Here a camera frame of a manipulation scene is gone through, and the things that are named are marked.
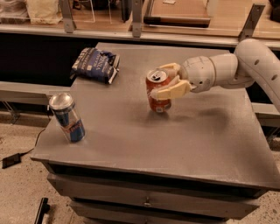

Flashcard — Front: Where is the metal drawer knob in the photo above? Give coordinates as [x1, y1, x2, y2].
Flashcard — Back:
[143, 197, 151, 207]

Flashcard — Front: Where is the orange coke can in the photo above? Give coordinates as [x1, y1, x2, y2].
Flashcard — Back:
[146, 68, 172, 113]

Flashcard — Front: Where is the black cable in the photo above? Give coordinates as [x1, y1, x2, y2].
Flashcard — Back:
[18, 128, 46, 156]

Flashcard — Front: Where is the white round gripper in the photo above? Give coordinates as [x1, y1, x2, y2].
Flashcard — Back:
[150, 56, 215, 101]

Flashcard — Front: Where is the black object on floor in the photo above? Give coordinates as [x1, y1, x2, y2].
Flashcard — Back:
[34, 198, 51, 224]

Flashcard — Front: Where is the beige cloth bag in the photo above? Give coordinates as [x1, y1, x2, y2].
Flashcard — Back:
[26, 0, 62, 25]

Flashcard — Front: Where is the black power adapter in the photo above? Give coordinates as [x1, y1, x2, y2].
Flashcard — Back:
[2, 153, 21, 169]

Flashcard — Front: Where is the grey metal bracket middle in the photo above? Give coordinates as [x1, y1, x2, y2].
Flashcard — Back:
[132, 0, 142, 38]

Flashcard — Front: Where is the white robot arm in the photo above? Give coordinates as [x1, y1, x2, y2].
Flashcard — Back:
[150, 38, 280, 111]

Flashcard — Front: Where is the brown flat board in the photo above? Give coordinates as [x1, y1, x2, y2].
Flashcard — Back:
[143, 0, 211, 28]

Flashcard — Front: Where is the grey metal bracket right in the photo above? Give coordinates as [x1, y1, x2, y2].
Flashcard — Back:
[238, 3, 265, 41]

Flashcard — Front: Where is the grey drawer cabinet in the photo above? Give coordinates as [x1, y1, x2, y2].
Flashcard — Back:
[32, 44, 280, 224]

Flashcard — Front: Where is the dark blue chip bag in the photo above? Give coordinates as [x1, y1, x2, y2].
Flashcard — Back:
[70, 47, 120, 84]

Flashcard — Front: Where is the grey metal bracket left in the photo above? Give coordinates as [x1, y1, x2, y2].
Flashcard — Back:
[59, 0, 76, 33]

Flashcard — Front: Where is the grey low bench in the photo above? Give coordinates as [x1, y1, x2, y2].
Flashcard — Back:
[0, 81, 70, 105]

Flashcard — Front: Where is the blue energy drink can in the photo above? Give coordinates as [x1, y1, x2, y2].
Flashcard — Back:
[49, 93, 85, 143]

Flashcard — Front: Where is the grey metal bracket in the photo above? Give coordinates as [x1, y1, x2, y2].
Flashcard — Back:
[132, 0, 142, 38]
[59, 0, 76, 33]
[238, 3, 265, 41]

